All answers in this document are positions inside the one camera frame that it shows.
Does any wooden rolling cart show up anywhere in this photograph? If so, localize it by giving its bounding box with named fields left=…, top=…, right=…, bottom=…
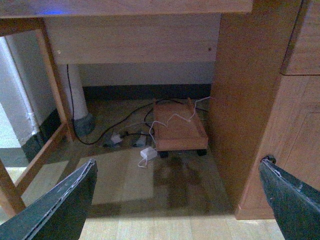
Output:
left=150, top=98, right=209, bottom=158

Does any wooden chair frame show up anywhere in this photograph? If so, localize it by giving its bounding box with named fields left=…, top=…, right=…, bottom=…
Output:
left=0, top=18, right=74, bottom=218

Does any white pipe with grey base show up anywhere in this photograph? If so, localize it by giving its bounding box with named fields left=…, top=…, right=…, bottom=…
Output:
left=58, top=64, right=95, bottom=137

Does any wooden desk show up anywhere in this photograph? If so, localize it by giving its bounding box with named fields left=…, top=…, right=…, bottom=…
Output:
left=0, top=0, right=320, bottom=220

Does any grey power strip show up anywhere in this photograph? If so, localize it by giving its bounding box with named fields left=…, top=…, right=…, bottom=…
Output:
left=101, top=130, right=151, bottom=149

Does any black cable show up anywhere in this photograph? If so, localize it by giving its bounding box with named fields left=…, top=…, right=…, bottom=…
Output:
left=66, top=64, right=208, bottom=145

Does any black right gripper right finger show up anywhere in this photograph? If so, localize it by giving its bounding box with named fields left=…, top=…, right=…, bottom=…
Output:
left=259, top=159, right=320, bottom=240

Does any white power adapter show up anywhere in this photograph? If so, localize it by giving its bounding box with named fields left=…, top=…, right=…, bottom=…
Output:
left=140, top=146, right=158, bottom=161

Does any white cable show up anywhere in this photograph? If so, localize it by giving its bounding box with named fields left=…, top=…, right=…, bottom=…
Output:
left=137, top=96, right=213, bottom=169

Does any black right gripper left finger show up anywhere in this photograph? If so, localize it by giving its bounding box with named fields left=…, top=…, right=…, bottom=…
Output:
left=0, top=159, right=98, bottom=240

